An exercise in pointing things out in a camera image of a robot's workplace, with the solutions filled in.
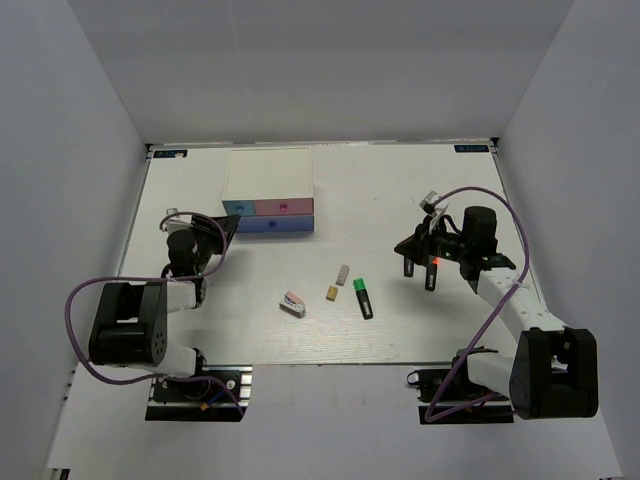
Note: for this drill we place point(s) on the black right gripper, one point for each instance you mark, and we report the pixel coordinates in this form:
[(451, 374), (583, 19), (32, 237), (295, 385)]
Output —
[(419, 246)]

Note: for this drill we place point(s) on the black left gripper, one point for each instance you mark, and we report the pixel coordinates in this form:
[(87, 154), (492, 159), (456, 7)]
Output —
[(214, 233)]

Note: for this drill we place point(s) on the orange cap black highlighter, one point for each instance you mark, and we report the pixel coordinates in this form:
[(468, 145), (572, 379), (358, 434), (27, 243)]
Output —
[(431, 274)]

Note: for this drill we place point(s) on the pink cap black highlighter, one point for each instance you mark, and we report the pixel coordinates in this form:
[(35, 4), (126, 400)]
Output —
[(408, 267)]

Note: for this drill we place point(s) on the light blue small drawer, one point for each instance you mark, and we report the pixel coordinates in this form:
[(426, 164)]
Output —
[(239, 207)]

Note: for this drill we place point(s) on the green cap black highlighter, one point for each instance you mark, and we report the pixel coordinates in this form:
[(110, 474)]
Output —
[(363, 298)]

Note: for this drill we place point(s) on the grey white eraser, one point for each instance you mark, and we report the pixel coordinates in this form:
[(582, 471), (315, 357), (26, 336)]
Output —
[(342, 275)]

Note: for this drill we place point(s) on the yellow eraser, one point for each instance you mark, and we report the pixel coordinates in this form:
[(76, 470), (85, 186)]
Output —
[(332, 293)]

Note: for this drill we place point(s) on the pink drawer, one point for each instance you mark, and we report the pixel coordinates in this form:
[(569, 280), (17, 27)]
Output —
[(284, 207)]

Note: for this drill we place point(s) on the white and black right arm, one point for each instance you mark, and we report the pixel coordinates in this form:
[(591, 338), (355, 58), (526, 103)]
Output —
[(553, 373)]

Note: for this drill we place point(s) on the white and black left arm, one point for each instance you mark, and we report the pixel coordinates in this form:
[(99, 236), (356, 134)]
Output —
[(131, 323)]

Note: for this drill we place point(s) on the right corner label sticker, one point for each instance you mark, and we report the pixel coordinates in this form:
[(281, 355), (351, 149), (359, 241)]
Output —
[(471, 148)]

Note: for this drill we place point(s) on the corner label sticker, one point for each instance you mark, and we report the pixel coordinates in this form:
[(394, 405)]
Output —
[(170, 154), (471, 148)]

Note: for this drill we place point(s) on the left corner label sticker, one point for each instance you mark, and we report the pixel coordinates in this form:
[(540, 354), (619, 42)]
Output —
[(170, 154)]

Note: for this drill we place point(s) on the white drawer cabinet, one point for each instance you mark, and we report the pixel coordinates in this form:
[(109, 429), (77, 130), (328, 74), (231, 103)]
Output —
[(269, 174)]

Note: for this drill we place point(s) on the blue wide drawer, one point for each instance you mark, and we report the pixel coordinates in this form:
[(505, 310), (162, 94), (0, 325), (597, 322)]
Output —
[(263, 224)]

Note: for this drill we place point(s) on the pink white small stapler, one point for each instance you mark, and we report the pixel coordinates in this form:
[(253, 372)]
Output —
[(293, 304)]

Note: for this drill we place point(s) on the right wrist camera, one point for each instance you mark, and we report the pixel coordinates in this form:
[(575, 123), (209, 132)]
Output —
[(428, 203)]

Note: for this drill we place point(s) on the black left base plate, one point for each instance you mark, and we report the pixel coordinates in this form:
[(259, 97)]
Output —
[(223, 396)]

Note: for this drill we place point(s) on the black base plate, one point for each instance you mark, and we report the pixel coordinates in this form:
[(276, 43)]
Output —
[(223, 396), (426, 382)]

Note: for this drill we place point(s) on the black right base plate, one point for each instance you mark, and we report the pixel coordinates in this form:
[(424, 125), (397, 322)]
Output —
[(426, 382)]

